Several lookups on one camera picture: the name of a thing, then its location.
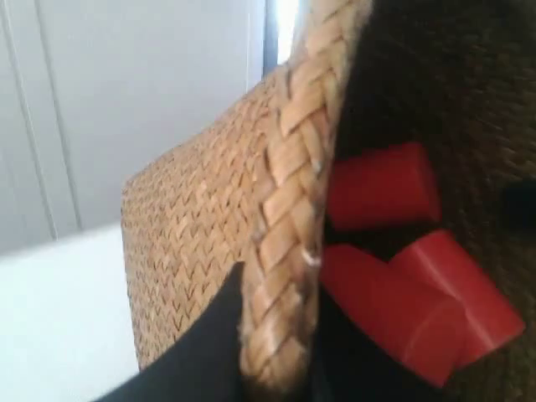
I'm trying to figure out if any red cylinder front centre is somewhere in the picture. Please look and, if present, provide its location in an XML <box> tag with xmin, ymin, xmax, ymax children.
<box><xmin>389</xmin><ymin>229</ymin><xmax>525</xmax><ymax>369</ymax></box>

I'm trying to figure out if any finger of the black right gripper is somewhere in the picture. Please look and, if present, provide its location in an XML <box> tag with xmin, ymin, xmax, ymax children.
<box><xmin>502</xmin><ymin>178</ymin><xmax>535</xmax><ymax>222</ymax></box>

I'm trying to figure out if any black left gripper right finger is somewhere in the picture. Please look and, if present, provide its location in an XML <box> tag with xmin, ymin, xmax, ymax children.
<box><xmin>309</xmin><ymin>291</ymin><xmax>444</xmax><ymax>402</ymax></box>

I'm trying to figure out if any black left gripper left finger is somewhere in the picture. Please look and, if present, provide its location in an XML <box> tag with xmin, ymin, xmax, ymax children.
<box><xmin>99</xmin><ymin>262</ymin><xmax>245</xmax><ymax>401</ymax></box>

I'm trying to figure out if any brown woven wicker basket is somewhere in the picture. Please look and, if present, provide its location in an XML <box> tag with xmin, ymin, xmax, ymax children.
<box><xmin>121</xmin><ymin>1</ymin><xmax>535</xmax><ymax>401</ymax></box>

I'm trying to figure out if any red cylinder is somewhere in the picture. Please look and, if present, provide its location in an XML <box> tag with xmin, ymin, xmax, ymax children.
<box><xmin>327</xmin><ymin>142</ymin><xmax>441</xmax><ymax>231</ymax></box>
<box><xmin>320</xmin><ymin>245</ymin><xmax>466</xmax><ymax>387</ymax></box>
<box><xmin>389</xmin><ymin>229</ymin><xmax>525</xmax><ymax>369</ymax></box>

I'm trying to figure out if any red cylinder upper back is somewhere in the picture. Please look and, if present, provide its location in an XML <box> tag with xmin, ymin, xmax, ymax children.
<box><xmin>327</xmin><ymin>142</ymin><xmax>441</xmax><ymax>231</ymax></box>

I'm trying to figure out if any red cylinder left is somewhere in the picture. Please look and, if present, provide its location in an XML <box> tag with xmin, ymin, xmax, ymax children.
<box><xmin>320</xmin><ymin>245</ymin><xmax>466</xmax><ymax>387</ymax></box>

